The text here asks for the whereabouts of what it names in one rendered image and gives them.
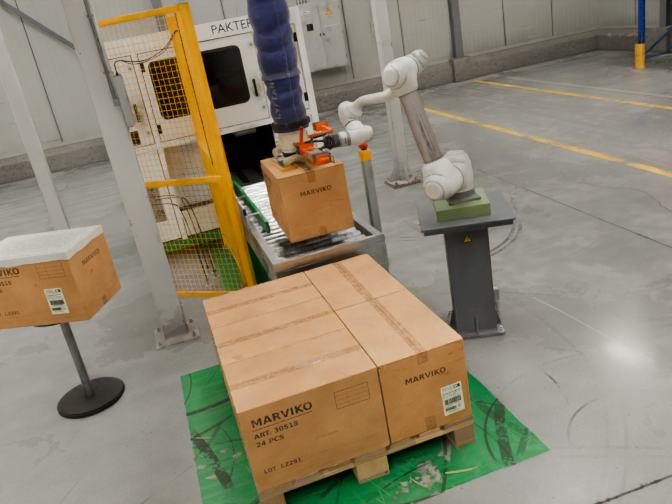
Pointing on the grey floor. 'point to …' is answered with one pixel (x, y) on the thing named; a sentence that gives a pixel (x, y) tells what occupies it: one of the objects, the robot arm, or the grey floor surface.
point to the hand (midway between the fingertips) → (305, 148)
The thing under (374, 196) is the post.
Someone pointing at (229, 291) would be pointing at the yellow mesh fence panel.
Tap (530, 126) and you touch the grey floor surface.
